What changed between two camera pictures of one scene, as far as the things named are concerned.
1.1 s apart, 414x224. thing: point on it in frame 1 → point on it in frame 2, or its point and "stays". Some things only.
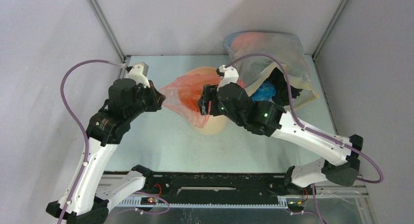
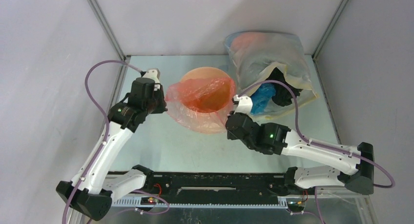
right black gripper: x=207 y=99 → x=233 y=125
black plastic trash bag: x=281 y=94 stays
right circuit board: x=295 y=207 stays
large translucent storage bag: x=286 y=47 stays
